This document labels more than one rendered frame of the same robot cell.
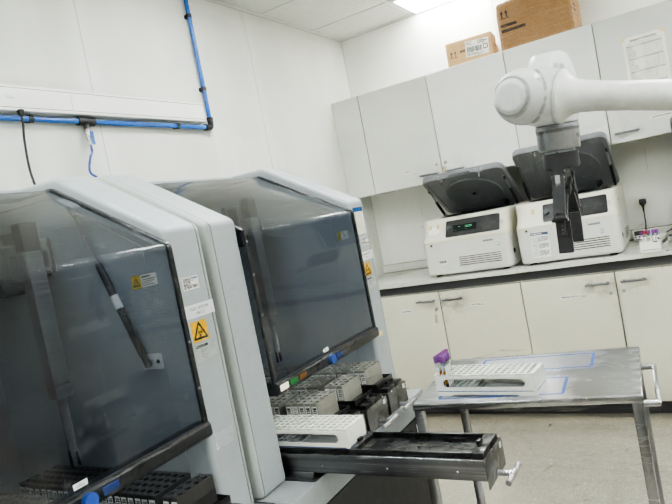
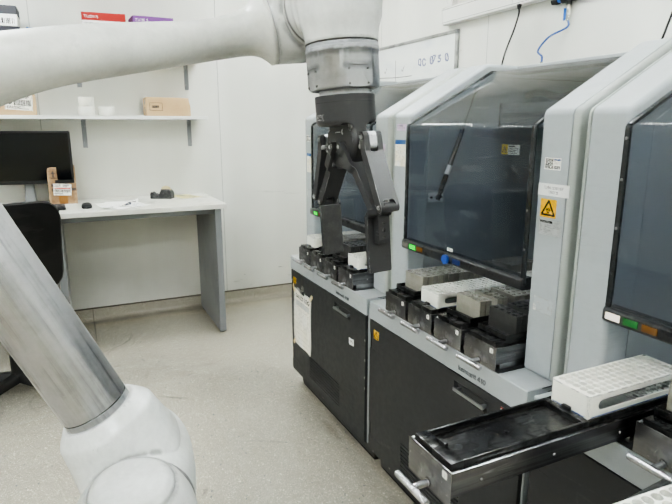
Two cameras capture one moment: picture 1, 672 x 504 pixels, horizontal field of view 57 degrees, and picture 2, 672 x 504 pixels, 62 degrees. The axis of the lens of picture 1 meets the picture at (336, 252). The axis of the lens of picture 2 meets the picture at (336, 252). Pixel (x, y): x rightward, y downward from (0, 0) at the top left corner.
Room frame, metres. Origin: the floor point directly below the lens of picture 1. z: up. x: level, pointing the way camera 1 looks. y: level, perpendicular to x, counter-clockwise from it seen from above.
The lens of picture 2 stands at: (1.74, -1.12, 1.40)
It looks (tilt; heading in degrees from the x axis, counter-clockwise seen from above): 13 degrees down; 124
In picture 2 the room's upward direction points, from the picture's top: straight up
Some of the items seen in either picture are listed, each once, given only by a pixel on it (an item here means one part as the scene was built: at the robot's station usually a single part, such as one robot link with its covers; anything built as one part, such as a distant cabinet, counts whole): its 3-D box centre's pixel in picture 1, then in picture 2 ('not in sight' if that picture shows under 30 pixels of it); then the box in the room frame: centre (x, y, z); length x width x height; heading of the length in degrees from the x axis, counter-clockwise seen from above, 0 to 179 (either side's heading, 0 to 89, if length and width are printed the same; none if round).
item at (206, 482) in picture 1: (194, 499); (504, 320); (1.30, 0.40, 0.85); 0.12 x 0.02 x 0.06; 149
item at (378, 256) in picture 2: (575, 226); (378, 243); (1.42, -0.56, 1.26); 0.03 x 0.01 x 0.07; 59
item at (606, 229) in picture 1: (569, 197); not in sight; (3.70, -1.44, 1.24); 0.62 x 0.56 x 0.69; 150
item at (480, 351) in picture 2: not in sight; (562, 331); (1.42, 0.60, 0.78); 0.73 x 0.14 x 0.09; 59
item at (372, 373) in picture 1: (371, 374); not in sight; (2.04, -0.04, 0.85); 0.12 x 0.02 x 0.06; 148
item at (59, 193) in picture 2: not in sight; (62, 184); (-1.82, 0.93, 1.02); 0.22 x 0.17 x 0.24; 149
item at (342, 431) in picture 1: (309, 432); (617, 386); (1.63, 0.16, 0.83); 0.30 x 0.10 x 0.06; 59
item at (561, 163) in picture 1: (562, 172); (346, 131); (1.35, -0.52, 1.39); 0.08 x 0.07 x 0.09; 148
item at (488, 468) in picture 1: (372, 454); (555, 427); (1.53, 0.01, 0.78); 0.73 x 0.14 x 0.09; 59
